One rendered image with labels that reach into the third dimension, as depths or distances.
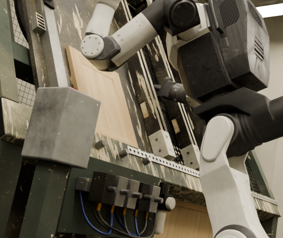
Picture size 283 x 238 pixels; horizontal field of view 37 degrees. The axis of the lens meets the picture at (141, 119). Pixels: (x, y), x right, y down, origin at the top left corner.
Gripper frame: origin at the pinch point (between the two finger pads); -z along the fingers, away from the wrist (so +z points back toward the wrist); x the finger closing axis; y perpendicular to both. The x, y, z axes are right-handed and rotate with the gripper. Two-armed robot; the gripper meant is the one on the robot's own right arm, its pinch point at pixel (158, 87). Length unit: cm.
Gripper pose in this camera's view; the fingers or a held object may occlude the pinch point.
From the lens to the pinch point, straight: 211.1
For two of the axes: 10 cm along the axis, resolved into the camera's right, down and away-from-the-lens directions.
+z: 7.3, 2.5, -6.4
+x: 3.7, -9.3, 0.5
